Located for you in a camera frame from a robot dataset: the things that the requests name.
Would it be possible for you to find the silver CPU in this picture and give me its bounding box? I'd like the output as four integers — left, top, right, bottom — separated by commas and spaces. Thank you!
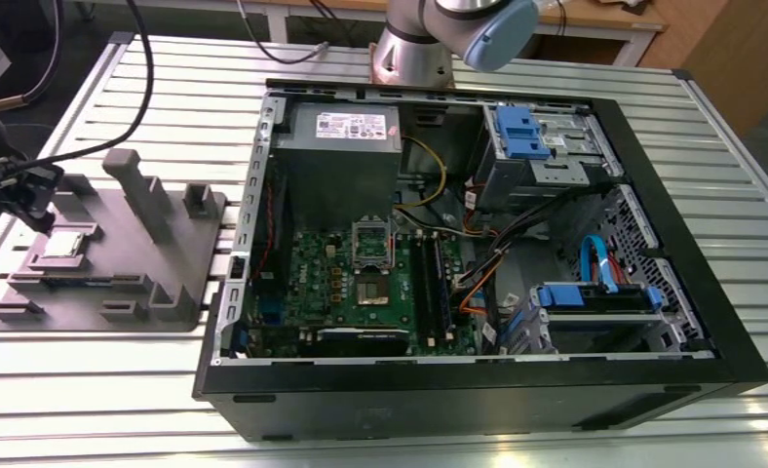
42, 232, 87, 258

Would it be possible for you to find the metal socket cover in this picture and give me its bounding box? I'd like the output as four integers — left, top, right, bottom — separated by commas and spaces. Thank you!
350, 216, 397, 272

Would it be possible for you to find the CPU socket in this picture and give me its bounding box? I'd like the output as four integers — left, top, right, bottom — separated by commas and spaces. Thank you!
354, 271, 402, 309

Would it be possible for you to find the RAM stick in rack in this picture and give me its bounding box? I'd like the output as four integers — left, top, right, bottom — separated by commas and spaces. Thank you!
42, 276, 117, 288

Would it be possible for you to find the grey parts rack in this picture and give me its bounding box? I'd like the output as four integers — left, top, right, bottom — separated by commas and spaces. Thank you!
0, 148, 230, 333

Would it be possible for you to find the green motherboard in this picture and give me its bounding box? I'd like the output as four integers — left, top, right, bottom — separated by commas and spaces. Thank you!
246, 226, 483, 360

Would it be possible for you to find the grey power supply unit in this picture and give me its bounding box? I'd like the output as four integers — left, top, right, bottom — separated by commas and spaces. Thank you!
271, 101, 403, 225

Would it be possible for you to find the black graphics card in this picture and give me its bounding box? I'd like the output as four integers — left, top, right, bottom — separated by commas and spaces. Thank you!
298, 324, 411, 357

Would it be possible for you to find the black RAM slot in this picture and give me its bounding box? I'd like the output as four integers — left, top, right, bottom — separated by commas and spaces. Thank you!
414, 232, 438, 346

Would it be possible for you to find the blue label RAM stick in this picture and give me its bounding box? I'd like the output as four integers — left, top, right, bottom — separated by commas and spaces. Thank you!
433, 232, 457, 342

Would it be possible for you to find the black PC case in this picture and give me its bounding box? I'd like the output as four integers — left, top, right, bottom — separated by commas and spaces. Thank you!
191, 76, 768, 443

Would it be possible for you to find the blue disk carrier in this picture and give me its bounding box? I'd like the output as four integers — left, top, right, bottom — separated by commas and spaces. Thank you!
494, 105, 552, 161
530, 285, 662, 313

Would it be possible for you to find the grey metal disk bay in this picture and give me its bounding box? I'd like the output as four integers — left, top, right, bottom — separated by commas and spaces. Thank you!
474, 101, 624, 211
497, 282, 692, 355

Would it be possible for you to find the wooden top desk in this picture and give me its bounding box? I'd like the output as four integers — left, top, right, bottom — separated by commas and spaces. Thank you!
533, 0, 669, 67

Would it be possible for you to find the wooden cabinet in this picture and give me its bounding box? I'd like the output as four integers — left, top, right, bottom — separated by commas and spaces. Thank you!
640, 0, 768, 140

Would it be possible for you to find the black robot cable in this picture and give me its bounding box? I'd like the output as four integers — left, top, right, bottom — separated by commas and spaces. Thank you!
6, 0, 162, 170

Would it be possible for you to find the thin red wire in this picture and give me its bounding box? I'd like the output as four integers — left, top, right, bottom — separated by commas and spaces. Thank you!
261, 170, 277, 274

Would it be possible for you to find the cable with silver plug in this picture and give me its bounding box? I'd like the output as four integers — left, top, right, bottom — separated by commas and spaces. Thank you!
243, 0, 333, 65

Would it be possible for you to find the white frame desk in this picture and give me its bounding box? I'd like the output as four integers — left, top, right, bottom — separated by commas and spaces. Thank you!
71, 0, 385, 45

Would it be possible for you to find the yellow wire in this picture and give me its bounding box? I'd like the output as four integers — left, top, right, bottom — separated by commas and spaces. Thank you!
393, 136, 449, 210

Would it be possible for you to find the orange wire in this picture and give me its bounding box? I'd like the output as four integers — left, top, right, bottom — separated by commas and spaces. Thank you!
458, 280, 489, 318

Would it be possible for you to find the black cable bundle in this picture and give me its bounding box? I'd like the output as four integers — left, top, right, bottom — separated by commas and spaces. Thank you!
454, 182, 620, 289

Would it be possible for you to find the blue data wire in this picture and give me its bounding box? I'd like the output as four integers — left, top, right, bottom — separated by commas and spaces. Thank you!
580, 234, 624, 293

